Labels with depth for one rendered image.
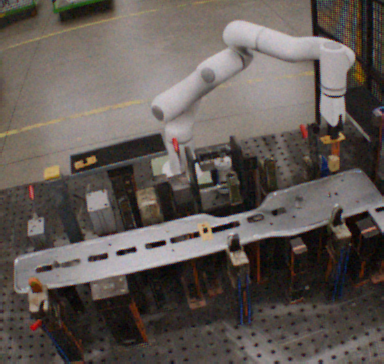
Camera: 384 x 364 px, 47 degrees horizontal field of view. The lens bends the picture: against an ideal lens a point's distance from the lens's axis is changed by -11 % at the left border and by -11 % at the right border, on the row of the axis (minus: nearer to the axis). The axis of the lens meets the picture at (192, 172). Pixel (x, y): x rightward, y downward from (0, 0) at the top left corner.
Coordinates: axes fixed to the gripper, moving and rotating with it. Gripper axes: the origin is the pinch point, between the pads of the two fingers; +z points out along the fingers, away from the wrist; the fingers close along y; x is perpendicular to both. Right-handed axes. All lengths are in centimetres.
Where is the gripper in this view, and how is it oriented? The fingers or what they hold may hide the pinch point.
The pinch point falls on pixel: (332, 131)
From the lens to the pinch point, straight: 159.9
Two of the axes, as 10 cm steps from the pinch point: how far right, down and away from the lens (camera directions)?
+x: 9.6, -2.4, 1.1
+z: 1.2, 7.8, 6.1
